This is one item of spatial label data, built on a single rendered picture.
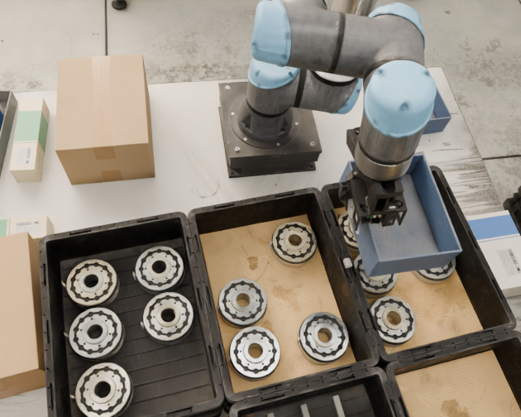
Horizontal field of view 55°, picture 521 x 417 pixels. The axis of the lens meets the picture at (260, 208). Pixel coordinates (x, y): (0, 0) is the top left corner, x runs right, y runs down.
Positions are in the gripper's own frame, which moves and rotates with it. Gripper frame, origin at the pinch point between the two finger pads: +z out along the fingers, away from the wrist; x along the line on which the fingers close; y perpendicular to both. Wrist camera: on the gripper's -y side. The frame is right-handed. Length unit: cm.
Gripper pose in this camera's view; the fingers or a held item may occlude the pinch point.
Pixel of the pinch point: (360, 213)
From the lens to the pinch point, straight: 88.3
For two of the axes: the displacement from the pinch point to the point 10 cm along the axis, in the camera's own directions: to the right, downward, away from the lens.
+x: 9.9, -1.3, 0.0
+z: 0.6, 4.6, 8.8
